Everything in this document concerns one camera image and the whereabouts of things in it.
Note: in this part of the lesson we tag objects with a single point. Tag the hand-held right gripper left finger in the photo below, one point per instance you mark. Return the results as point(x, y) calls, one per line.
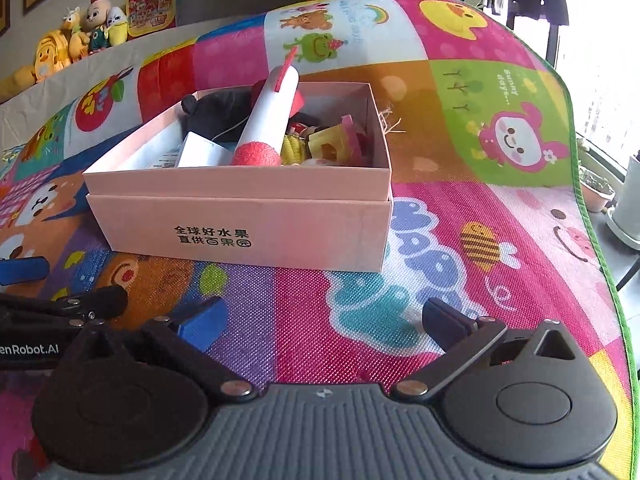
point(200, 322)

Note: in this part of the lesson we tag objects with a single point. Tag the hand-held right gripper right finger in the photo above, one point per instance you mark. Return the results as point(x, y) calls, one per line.
point(445, 320)

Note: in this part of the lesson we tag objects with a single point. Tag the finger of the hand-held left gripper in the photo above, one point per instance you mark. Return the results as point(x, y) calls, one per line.
point(22, 271)
point(95, 301)

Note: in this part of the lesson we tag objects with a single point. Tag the pink cardboard box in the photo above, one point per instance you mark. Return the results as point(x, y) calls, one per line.
point(240, 210)

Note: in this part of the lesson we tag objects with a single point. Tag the white blue card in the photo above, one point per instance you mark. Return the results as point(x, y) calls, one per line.
point(200, 152)

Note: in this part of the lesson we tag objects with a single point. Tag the yellow ridged plastic toy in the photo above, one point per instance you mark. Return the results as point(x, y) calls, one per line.
point(294, 150)

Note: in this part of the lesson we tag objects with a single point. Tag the dark grey plush toy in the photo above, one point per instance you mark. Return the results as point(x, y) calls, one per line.
point(210, 120)

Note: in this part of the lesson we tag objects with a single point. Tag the white red-finned toy rocket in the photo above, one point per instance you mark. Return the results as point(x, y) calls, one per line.
point(265, 115)

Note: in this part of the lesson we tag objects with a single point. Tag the colourful cartoon play mat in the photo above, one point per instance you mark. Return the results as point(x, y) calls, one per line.
point(500, 270)

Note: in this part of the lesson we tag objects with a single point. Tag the long yellow plush toy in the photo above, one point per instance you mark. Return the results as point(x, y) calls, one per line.
point(15, 85)

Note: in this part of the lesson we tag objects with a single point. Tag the small potted plant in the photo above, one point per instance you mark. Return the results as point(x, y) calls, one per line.
point(597, 195)

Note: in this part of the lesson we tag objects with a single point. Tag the dry straw strands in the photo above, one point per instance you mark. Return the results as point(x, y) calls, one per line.
point(385, 120)

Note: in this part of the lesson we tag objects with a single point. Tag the yellow pink block toy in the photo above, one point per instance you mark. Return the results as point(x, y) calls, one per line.
point(330, 145)

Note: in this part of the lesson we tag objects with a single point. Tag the white plant pot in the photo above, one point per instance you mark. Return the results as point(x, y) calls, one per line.
point(627, 210)

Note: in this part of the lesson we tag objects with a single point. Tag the yellow duck plush backpack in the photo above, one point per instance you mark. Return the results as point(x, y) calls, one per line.
point(50, 57)

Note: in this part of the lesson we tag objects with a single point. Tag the yellow duck plush toy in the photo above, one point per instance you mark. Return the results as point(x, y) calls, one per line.
point(75, 40)

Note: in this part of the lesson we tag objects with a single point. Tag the beige bed sheet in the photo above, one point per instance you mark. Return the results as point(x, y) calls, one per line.
point(125, 55)

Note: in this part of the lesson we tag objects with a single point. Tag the banana plush toy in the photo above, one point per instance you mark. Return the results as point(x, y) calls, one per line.
point(117, 27)

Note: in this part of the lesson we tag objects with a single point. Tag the big-headed boy doll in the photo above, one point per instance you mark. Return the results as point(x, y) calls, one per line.
point(95, 15)

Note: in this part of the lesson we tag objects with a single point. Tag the red picture book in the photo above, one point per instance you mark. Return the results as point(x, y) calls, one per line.
point(152, 12)

